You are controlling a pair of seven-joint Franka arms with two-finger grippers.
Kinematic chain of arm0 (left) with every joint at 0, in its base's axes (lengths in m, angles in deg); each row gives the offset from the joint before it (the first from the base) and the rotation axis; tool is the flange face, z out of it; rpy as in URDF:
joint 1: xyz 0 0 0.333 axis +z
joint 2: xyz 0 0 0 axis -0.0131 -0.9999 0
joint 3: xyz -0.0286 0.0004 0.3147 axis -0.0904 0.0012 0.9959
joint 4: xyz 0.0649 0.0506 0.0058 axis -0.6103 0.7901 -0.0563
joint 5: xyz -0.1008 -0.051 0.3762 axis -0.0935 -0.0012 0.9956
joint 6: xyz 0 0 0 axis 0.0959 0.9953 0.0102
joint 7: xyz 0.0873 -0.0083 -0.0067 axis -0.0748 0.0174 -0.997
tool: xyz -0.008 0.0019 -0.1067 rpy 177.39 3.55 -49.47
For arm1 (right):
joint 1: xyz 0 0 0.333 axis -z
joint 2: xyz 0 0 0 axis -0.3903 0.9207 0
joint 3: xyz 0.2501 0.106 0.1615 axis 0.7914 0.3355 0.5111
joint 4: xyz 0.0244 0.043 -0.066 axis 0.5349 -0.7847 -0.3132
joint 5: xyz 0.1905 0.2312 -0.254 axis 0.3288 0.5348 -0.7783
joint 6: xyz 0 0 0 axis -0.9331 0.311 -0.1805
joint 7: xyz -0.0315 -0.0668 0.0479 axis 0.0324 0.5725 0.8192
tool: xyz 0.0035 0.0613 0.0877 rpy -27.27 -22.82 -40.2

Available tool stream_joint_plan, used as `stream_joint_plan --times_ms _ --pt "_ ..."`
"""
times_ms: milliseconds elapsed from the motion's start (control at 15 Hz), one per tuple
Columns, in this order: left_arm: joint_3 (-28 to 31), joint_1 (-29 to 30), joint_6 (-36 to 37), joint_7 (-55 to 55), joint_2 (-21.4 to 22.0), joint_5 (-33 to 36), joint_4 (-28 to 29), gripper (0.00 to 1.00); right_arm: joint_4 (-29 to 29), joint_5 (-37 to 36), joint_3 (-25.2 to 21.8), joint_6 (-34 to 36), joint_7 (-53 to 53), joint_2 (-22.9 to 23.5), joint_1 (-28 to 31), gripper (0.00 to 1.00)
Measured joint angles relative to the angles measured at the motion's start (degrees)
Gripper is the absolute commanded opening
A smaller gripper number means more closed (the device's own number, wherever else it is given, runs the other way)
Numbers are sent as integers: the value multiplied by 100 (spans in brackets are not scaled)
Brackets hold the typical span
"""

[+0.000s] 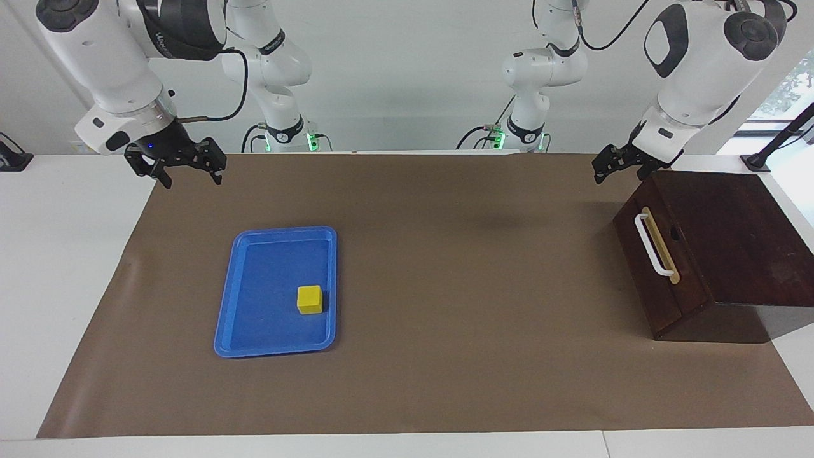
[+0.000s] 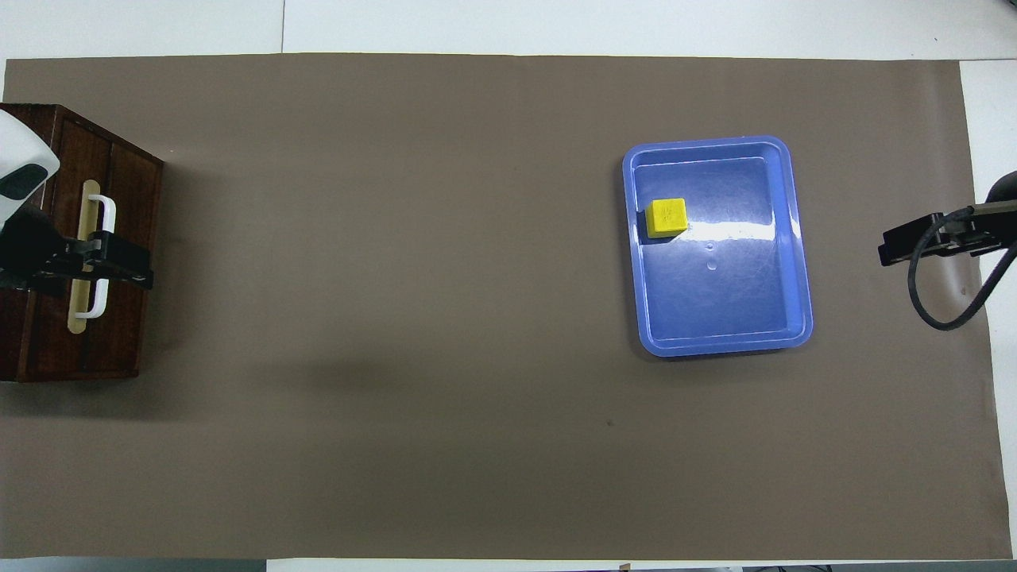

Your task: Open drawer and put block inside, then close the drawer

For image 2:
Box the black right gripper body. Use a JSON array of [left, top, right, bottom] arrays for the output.
[[942, 203, 1017, 257]]

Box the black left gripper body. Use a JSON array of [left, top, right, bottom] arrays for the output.
[[0, 205, 90, 296]]

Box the white drawer handle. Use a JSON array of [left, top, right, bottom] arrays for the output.
[[75, 195, 117, 320]]

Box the wooden drawer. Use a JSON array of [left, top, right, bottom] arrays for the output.
[[20, 115, 116, 381]]

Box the yellow block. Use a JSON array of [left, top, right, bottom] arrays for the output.
[[644, 198, 689, 239]]

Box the dark wooden cabinet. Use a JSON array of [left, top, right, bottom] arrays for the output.
[[0, 103, 165, 384]]

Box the blue plastic tray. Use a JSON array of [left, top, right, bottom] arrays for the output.
[[621, 136, 814, 358]]

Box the brown table mat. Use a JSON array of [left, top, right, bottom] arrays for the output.
[[0, 53, 1015, 562]]

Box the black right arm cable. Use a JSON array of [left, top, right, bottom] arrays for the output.
[[908, 205, 1017, 331]]

